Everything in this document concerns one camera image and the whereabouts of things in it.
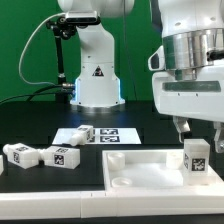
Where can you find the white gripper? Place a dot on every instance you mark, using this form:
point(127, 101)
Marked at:
point(196, 104)

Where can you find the white square table top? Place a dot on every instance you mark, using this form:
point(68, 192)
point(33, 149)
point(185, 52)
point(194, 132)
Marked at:
point(151, 169)

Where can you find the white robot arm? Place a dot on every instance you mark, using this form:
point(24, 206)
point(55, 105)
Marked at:
point(188, 68)

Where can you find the white L-shaped fence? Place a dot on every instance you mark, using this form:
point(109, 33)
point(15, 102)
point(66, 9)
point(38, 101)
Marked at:
point(89, 204)

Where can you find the white marker sheet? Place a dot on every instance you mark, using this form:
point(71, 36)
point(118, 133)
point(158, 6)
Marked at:
point(101, 136)

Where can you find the white block at left edge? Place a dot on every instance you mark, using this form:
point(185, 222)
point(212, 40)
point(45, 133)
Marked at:
point(1, 165)

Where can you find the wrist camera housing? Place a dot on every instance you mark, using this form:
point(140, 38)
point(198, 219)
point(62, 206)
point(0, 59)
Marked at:
point(156, 62)

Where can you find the silver camera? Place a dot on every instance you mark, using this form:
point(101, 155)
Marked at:
point(82, 18)

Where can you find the black camera stand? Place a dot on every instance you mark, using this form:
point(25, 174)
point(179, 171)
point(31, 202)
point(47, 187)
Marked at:
point(62, 30)

